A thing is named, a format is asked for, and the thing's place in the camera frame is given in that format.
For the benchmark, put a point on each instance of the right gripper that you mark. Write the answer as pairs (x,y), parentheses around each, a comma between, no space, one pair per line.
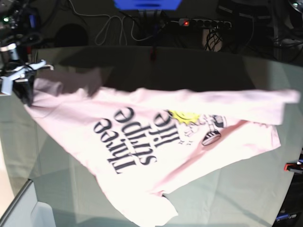
(24,90)

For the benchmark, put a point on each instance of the pink t-shirt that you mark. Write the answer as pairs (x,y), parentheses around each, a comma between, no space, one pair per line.
(141,145)

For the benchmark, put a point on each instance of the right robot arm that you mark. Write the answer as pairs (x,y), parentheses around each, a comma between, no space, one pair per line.
(19,33)

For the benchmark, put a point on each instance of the white plastic bin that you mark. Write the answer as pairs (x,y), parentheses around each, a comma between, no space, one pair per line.
(26,211)

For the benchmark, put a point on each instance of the red black centre clamp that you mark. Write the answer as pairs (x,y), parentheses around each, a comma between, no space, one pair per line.
(153,53)

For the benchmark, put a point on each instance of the red black clamp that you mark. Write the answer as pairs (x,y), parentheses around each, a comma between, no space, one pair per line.
(294,167)
(153,53)

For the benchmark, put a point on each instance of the white power strip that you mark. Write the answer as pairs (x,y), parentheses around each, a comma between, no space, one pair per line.
(205,23)

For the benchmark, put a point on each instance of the grey-green table cloth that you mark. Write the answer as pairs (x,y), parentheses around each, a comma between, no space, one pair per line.
(248,193)

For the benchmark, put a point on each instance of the red black right clamp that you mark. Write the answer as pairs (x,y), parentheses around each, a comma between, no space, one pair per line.
(294,167)

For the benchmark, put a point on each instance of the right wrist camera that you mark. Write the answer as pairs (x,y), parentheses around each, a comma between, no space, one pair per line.
(6,86)

